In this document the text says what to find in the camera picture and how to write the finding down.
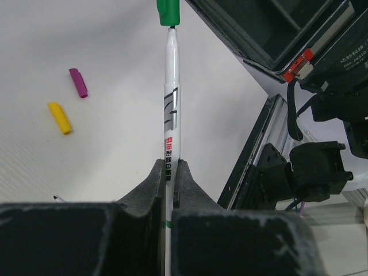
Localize yellow pen cap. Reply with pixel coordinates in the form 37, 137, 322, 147
47, 102, 72, 135

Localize dark green pen cap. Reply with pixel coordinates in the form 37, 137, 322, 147
156, 0, 180, 27

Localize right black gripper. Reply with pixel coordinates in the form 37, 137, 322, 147
188, 1, 367, 94

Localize magenta pen cap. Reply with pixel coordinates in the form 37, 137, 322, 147
69, 68, 88, 98

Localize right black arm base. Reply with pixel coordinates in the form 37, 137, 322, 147
217, 141, 353, 210

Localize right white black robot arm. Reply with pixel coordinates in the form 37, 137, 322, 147
189, 1, 367, 159

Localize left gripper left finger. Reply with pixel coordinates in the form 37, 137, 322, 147
1, 159, 165, 275

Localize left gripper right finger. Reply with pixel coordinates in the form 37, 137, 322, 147
171, 160, 325, 275

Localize green-end white pen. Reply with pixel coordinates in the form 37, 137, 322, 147
163, 26, 181, 275

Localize aluminium rail frame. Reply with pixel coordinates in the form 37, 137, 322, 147
217, 93, 368, 212

